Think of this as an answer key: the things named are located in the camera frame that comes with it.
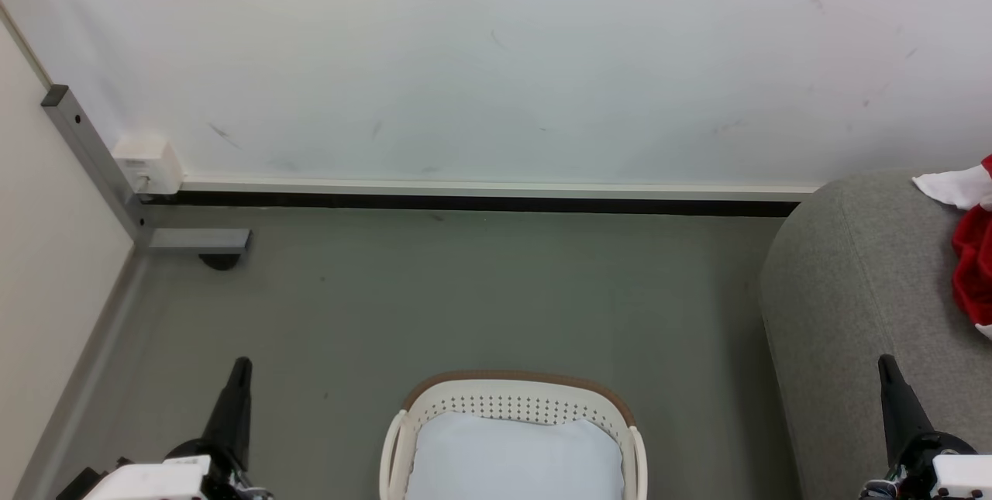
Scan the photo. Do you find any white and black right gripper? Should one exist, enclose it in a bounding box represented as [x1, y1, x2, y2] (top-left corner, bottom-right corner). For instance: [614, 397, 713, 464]
[877, 353, 992, 500]

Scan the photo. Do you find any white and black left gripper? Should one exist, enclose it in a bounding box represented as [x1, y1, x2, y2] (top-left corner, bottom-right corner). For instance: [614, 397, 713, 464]
[82, 356, 255, 500]

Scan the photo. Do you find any red and white garment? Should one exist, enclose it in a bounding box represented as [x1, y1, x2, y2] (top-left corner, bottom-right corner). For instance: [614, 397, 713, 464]
[912, 153, 992, 340]

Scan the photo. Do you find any grey fabric sofa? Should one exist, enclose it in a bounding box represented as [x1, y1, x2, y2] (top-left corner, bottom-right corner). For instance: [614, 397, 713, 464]
[758, 167, 992, 500]

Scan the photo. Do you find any cream perforated laundry basket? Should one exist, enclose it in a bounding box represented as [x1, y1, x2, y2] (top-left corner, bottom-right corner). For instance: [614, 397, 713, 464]
[378, 371, 649, 500]

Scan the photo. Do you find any white baseboard trim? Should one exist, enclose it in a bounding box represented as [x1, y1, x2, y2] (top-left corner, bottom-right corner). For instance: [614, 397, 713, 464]
[143, 178, 821, 218]

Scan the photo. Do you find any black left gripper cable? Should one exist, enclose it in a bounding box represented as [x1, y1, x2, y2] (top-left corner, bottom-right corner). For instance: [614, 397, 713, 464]
[229, 471, 274, 500]

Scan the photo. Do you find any white wall box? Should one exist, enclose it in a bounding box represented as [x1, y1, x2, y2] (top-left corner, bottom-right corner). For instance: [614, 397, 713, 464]
[112, 136, 184, 197]

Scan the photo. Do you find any grey metal frame post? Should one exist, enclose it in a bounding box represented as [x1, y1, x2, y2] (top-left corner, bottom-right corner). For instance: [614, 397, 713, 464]
[40, 84, 253, 256]

